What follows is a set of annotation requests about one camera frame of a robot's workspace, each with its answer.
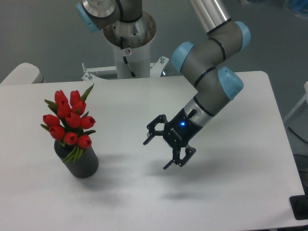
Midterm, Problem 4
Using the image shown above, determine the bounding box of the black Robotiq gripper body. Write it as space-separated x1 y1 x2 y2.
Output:
163 108 202 150

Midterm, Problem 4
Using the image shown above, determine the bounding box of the red tulip bouquet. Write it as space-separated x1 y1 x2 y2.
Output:
41 86 96 163

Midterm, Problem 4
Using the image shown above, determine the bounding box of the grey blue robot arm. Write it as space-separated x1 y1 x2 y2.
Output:
76 0 251 166

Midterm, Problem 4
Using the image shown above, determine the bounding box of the dark grey ribbed vase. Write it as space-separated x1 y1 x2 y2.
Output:
54 140 99 179

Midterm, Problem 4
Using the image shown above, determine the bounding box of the black device at table corner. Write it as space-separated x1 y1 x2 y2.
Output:
289 195 308 220

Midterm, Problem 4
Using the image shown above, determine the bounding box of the white furniture leg right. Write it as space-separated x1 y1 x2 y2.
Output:
282 82 308 124

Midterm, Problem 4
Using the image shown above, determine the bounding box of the white chair backrest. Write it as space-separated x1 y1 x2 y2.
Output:
0 63 45 86

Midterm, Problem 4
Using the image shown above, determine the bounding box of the blue item in clear bag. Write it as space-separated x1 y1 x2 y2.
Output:
283 0 308 19

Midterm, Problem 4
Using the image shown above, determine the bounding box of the white pedestal base frame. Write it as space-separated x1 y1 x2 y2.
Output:
81 56 169 81

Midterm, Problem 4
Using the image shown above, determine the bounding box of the black pedestal cable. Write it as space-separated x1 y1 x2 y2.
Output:
119 36 139 79

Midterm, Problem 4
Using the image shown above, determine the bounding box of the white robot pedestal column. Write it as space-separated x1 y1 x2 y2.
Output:
103 11 157 79

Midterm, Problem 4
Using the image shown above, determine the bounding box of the black cable on floor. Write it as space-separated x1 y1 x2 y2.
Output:
288 127 308 142

